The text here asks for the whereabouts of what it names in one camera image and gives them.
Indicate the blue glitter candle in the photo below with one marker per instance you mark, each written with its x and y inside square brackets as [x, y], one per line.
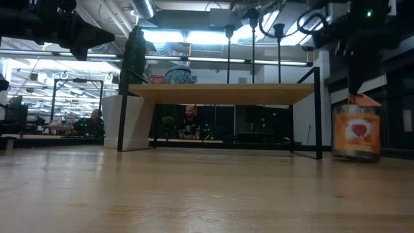
[179, 75]

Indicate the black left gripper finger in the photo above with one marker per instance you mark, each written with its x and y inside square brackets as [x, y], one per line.
[97, 35]

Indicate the tin can orange label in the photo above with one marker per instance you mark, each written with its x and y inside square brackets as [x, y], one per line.
[355, 132]

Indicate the green cactus in white pot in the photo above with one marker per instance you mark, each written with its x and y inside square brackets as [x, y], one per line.
[129, 123]

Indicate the long ceiling light bar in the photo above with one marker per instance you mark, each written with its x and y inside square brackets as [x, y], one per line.
[97, 55]

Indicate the pink glitter candle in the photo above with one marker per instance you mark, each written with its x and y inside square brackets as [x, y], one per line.
[156, 79]

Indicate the black metal candlestick holder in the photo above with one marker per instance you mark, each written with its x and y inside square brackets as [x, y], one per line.
[278, 29]
[229, 30]
[253, 16]

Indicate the small green plant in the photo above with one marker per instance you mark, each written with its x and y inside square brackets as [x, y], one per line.
[169, 122]

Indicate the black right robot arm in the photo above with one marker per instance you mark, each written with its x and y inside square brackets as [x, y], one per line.
[355, 9]

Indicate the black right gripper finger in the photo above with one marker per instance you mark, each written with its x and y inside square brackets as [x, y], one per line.
[357, 74]

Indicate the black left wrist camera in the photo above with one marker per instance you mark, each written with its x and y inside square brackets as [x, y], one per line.
[81, 53]

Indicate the silver ceiling duct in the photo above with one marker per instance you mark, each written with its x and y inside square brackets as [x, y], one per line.
[144, 8]

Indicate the wooden shelf riser black legs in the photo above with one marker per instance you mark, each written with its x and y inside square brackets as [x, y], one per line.
[220, 94]

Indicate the person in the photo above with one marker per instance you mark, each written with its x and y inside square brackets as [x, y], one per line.
[191, 124]
[92, 124]

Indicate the black background station frame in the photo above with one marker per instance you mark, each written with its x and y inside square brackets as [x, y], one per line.
[77, 80]

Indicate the dark computer monitor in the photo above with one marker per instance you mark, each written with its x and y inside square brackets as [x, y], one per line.
[16, 113]

